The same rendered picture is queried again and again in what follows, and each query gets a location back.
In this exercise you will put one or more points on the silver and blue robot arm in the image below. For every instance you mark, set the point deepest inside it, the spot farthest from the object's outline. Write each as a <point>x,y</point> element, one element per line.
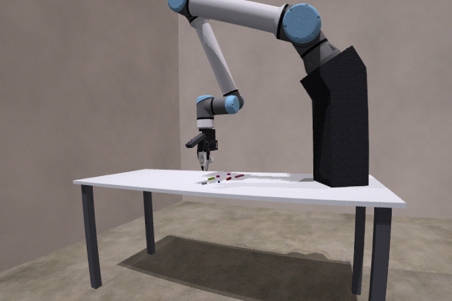
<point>300,23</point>

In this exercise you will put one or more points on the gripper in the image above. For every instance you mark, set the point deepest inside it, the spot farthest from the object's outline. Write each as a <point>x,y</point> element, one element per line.
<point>205,146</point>

